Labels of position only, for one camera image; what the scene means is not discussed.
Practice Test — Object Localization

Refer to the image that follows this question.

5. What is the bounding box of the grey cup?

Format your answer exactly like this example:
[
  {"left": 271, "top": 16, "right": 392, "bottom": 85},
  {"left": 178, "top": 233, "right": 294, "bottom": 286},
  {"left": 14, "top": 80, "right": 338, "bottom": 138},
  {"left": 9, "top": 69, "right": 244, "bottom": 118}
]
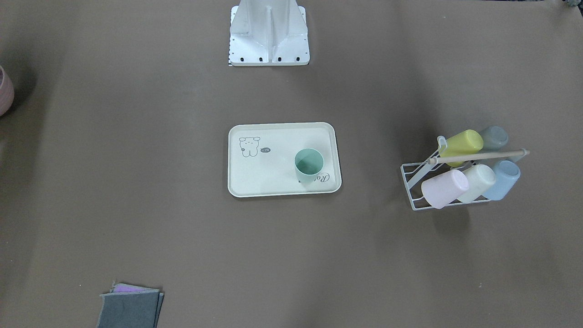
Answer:
[{"left": 479, "top": 125, "right": 509, "bottom": 152}]

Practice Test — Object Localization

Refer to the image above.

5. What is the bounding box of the white cup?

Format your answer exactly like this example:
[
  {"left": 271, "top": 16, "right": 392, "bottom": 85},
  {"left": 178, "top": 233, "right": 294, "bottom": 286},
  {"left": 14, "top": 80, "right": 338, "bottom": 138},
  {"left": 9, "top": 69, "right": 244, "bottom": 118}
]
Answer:
[{"left": 458, "top": 164, "right": 496, "bottom": 203}]

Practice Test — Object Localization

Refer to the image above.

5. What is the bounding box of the white wire cup rack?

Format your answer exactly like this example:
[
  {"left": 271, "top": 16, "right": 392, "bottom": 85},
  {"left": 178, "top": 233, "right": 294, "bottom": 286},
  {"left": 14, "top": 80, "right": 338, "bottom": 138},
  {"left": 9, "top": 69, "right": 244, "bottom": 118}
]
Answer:
[{"left": 400, "top": 136, "right": 531, "bottom": 210}]

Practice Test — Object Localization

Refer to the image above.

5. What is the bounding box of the blue cup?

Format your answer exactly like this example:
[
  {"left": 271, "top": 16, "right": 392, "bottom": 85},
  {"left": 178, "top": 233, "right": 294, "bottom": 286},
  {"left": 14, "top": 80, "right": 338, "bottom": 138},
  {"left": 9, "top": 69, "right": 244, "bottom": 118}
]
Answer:
[{"left": 482, "top": 160, "right": 521, "bottom": 201}]

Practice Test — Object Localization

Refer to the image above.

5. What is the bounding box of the pink cup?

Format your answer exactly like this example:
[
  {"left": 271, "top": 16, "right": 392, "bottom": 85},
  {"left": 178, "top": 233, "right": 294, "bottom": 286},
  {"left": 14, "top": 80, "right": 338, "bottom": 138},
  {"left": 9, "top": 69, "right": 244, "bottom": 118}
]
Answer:
[{"left": 421, "top": 169, "right": 469, "bottom": 209}]

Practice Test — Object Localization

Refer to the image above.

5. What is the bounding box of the pink bowl with ice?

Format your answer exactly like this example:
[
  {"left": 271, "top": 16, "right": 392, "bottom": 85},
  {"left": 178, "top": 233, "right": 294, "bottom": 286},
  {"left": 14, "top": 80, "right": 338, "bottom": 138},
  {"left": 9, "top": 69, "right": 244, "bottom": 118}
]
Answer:
[{"left": 0, "top": 66, "right": 15, "bottom": 116}]

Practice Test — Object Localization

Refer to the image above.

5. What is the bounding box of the cream rabbit tray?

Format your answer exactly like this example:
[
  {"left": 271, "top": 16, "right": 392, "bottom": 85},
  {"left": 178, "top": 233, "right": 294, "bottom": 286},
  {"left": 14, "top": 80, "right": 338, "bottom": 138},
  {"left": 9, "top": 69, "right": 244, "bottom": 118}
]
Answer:
[{"left": 227, "top": 122, "right": 342, "bottom": 198}]

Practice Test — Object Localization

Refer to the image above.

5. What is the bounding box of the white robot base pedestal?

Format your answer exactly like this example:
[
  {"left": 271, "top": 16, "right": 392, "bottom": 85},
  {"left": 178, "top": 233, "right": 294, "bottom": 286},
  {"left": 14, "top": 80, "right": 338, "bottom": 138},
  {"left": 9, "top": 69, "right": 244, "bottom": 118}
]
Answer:
[{"left": 228, "top": 0, "right": 310, "bottom": 67}]

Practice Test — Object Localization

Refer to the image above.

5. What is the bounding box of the green cup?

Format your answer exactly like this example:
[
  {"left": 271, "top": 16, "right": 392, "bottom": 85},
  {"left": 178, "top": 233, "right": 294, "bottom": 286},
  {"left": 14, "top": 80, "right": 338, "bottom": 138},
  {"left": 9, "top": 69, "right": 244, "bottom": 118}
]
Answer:
[{"left": 294, "top": 148, "right": 324, "bottom": 183}]

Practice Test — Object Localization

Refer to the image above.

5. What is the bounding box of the yellow cup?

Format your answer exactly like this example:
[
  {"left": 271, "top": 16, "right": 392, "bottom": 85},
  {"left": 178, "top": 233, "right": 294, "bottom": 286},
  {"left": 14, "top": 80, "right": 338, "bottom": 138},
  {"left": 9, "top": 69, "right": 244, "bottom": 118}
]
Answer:
[{"left": 439, "top": 129, "right": 484, "bottom": 158}]

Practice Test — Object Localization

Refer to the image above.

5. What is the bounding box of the grey folded cloth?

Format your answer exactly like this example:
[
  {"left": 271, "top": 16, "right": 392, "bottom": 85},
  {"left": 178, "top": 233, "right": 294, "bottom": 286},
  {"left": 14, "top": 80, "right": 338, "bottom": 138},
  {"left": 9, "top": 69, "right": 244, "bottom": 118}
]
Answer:
[{"left": 97, "top": 283, "right": 164, "bottom": 328}]

